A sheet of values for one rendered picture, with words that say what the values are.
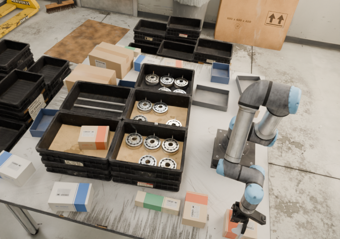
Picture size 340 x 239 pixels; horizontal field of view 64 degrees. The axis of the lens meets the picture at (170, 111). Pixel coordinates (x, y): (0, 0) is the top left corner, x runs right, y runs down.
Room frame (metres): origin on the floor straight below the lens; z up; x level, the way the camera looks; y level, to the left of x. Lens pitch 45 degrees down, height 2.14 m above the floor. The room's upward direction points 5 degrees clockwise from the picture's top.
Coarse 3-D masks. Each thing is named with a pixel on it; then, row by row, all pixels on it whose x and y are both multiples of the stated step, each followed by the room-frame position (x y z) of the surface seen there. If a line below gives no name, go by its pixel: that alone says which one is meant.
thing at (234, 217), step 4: (236, 204) 0.61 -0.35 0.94; (232, 208) 0.63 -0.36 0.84; (236, 208) 0.58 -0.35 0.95; (232, 212) 0.59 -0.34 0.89; (236, 212) 0.58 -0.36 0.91; (240, 212) 0.58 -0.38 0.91; (232, 216) 0.57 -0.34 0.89; (236, 216) 0.57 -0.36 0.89; (240, 216) 0.57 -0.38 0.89; (244, 216) 0.57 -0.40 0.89; (232, 220) 0.57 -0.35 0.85; (236, 220) 0.57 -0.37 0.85; (240, 220) 0.56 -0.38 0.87; (244, 220) 0.56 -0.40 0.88; (248, 220) 0.56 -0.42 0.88
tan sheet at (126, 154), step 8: (144, 136) 1.05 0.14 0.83; (120, 152) 0.92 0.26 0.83; (128, 152) 0.93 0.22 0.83; (136, 152) 0.93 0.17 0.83; (144, 152) 0.94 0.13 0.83; (152, 152) 0.94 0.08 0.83; (160, 152) 0.95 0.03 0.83; (120, 160) 0.87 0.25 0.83; (128, 160) 0.87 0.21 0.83; (136, 160) 0.87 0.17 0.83; (176, 160) 0.90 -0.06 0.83
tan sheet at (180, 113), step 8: (136, 104) 1.33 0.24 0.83; (152, 104) 1.35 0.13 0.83; (136, 112) 1.25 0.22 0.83; (152, 112) 1.27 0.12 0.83; (168, 112) 1.28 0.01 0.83; (176, 112) 1.29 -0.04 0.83; (184, 112) 1.30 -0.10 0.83; (152, 120) 1.19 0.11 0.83; (160, 120) 1.20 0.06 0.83; (168, 120) 1.21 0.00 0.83; (184, 120) 1.22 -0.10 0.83
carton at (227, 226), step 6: (228, 210) 0.65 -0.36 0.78; (228, 216) 0.62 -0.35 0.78; (228, 222) 0.59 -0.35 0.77; (234, 222) 0.59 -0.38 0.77; (252, 222) 0.60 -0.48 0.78; (228, 228) 0.56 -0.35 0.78; (246, 228) 0.57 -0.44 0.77; (252, 228) 0.57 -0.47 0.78; (222, 234) 0.55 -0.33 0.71; (228, 234) 0.54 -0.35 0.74; (234, 234) 0.54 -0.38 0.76; (246, 234) 0.54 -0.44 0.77; (252, 234) 0.54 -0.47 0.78
